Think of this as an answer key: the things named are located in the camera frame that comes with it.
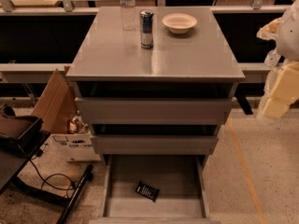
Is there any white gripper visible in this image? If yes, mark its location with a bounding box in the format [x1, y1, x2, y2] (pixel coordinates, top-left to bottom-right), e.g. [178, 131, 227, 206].
[256, 18, 299, 119]

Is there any dark rxbar blueberry wrapper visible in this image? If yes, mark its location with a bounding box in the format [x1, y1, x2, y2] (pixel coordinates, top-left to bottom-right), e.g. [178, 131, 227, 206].
[135, 181, 160, 203]

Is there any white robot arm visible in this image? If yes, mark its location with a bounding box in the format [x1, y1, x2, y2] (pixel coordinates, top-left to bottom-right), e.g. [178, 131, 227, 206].
[257, 0, 299, 119]

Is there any grey drawer cabinet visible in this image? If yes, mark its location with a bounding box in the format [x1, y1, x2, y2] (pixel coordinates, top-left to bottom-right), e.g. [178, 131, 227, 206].
[65, 6, 246, 224]

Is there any grey open bottom drawer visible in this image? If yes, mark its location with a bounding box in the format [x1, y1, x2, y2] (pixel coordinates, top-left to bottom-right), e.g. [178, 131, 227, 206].
[89, 155, 220, 224]

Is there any grey top drawer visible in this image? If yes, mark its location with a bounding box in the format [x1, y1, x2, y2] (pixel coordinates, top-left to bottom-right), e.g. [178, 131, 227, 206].
[76, 98, 232, 125]

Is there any grey middle drawer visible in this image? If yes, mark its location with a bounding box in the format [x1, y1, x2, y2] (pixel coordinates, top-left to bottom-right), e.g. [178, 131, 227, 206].
[91, 135, 218, 155]

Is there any silver blue energy drink can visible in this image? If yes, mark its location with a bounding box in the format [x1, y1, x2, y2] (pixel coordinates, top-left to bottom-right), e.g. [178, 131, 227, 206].
[139, 9, 153, 49]

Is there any clear plastic water bottle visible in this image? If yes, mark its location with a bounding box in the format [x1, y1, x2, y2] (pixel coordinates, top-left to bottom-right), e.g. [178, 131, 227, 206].
[120, 0, 135, 31]

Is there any white printed box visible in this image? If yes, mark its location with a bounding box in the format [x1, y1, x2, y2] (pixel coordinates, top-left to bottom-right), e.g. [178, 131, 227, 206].
[50, 133, 101, 161]

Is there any brown cardboard box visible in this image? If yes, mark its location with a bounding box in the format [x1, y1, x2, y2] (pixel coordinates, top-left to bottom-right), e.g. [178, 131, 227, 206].
[32, 70, 78, 134]

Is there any black cart with tray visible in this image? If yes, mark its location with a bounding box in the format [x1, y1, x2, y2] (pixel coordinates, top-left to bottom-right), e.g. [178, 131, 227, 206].
[0, 105, 93, 224]

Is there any black cable on floor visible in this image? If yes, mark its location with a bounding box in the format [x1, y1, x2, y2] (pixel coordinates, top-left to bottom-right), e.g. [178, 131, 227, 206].
[28, 143, 78, 200]

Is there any grey metal shelf rail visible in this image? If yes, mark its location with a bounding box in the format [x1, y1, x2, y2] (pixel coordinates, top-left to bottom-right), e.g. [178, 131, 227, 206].
[0, 63, 271, 83]

